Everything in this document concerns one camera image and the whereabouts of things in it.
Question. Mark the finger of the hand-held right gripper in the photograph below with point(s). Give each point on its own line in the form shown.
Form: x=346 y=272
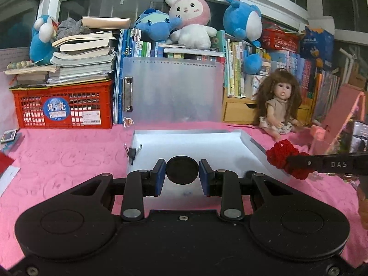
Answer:
x=304 y=162

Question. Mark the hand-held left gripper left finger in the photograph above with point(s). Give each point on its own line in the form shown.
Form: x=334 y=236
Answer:
x=159 y=178

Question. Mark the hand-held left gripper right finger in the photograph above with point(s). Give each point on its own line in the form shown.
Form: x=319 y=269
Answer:
x=205 y=178

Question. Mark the black round lid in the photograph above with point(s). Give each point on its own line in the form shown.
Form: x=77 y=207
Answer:
x=182 y=169

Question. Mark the red crochet pouch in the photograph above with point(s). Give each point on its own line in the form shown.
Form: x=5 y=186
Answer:
x=280 y=152

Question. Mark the white shallow tray box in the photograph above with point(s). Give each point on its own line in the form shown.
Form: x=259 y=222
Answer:
x=187 y=143

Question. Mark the person's right hand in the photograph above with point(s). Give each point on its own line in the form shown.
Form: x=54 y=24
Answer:
x=362 y=207

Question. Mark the shiny dark package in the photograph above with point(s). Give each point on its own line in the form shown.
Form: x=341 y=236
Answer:
x=359 y=132

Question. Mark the black binder clip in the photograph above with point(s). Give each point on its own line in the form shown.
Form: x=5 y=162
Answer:
x=132 y=153

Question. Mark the pink cardboard box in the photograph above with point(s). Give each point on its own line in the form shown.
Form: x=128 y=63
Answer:
x=342 y=112

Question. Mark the small cartoon sticker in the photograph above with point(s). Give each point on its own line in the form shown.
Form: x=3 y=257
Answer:
x=128 y=122

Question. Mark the brown-haired baby doll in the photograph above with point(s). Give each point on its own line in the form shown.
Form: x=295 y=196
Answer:
x=283 y=92

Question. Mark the wooden drawer organiser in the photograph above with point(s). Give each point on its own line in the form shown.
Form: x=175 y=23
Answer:
x=238 y=110

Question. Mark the translucent plastic clipboard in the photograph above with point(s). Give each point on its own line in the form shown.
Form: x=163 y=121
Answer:
x=172 y=92

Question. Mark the pink tablecloth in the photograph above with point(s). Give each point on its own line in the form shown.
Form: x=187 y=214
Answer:
x=72 y=161

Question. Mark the white carton box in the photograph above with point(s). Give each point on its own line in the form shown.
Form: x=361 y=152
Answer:
x=254 y=84

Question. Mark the row of thin colourful books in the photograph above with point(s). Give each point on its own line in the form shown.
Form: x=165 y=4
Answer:
x=304 y=69

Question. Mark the white plastic rack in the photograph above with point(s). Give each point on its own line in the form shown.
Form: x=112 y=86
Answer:
x=349 y=63

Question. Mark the blue round plush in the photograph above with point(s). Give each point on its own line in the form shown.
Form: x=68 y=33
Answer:
x=253 y=63

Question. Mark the row of green-spined books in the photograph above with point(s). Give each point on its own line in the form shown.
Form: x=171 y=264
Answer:
x=234 y=66

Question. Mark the blue cardboard box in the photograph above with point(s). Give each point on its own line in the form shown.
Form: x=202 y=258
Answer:
x=316 y=43

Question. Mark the red mesh basket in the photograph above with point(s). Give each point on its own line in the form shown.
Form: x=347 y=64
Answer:
x=279 y=41

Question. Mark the flat lying books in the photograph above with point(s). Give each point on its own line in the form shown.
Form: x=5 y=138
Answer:
x=192 y=52

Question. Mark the red plastic crate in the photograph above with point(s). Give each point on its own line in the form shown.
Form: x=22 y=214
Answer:
x=60 y=87

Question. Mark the stack of thick books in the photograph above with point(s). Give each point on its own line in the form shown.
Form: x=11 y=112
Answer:
x=83 y=60

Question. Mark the blue alien plush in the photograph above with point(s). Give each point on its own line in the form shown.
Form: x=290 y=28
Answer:
x=155 y=26

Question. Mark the white paper sheet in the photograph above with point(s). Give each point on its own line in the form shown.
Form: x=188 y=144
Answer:
x=7 y=179

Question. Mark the small red box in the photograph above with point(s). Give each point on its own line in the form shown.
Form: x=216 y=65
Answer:
x=4 y=162

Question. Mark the small framed card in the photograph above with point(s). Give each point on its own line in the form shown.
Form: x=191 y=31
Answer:
x=8 y=136

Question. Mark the blue and white round-bellied plush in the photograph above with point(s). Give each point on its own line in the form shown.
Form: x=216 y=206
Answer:
x=235 y=17

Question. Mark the pink and white rabbit plush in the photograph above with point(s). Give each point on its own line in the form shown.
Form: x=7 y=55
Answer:
x=189 y=14

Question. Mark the grey cloth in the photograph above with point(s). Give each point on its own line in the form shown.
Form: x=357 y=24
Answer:
x=70 y=26

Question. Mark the blue and white cat plush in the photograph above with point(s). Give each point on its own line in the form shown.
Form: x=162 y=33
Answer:
x=38 y=49

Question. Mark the white window frame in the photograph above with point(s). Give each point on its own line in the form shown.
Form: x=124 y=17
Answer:
x=54 y=3

